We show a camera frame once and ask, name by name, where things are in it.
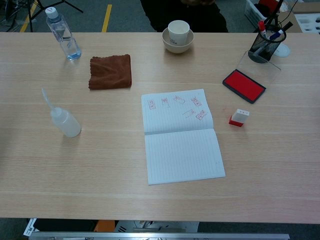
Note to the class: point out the red and white stamp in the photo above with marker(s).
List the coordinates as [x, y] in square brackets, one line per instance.
[239, 118]

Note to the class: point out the open lined notebook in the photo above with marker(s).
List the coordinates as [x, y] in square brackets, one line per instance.
[182, 140]

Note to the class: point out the brown folded cloth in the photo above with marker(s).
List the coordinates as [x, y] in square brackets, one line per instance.
[111, 72]

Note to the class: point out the beige bowl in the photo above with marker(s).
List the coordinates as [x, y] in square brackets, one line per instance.
[175, 48]

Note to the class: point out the white paper cup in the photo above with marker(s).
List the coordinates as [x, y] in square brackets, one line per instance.
[178, 31]

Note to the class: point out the red ink pad clear lid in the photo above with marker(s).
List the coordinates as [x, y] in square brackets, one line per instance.
[243, 83]

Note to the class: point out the white squeeze bottle with nozzle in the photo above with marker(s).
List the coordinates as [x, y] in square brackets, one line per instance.
[66, 123]

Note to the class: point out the person in black clothes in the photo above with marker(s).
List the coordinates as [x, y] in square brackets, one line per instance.
[185, 15]

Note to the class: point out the orange object under table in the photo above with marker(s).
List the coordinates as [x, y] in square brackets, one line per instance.
[105, 226]

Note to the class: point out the clear plastic water bottle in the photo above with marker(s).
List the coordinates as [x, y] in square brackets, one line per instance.
[65, 40]

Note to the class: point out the black mesh pen holder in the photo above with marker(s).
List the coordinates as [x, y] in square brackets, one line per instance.
[265, 48]

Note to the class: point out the red-capped marker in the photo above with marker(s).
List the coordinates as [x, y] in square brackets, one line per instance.
[261, 26]

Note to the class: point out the white plastic basket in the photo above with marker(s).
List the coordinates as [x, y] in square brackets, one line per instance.
[252, 12]

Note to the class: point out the white round table grommet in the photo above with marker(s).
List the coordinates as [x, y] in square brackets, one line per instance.
[284, 51]

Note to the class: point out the blue-capped marker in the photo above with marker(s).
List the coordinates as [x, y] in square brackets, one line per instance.
[276, 34]

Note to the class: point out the white printed paper sheet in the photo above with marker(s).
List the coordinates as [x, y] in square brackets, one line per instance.
[30, 227]

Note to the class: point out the black tripod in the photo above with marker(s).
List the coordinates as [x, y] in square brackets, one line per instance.
[31, 10]

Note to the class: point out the white foam tray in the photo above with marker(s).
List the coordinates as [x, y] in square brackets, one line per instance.
[308, 22]

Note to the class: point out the cardboard box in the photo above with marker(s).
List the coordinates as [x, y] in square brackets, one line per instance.
[306, 7]

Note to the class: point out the aluminium rail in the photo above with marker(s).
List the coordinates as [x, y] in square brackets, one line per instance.
[160, 236]

